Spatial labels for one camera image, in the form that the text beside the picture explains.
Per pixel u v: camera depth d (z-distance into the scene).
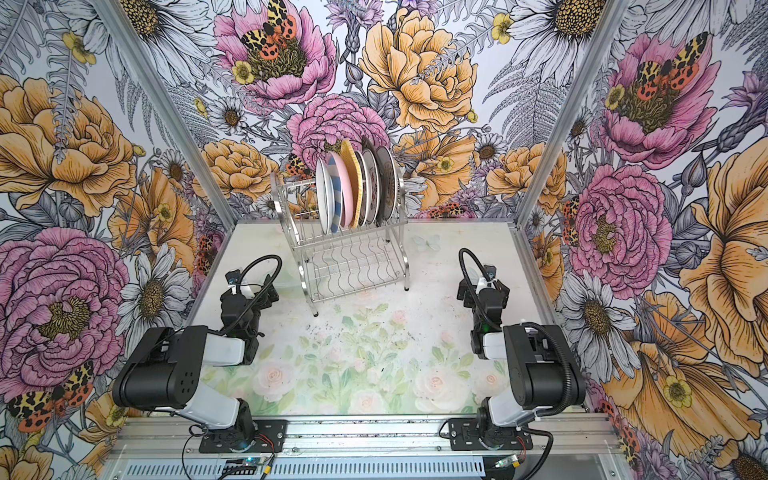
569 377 0.44
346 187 0.71
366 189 0.71
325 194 0.86
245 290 0.79
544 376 0.46
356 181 0.69
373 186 0.72
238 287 0.78
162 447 0.72
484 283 0.79
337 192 0.74
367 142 0.79
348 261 1.03
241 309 0.70
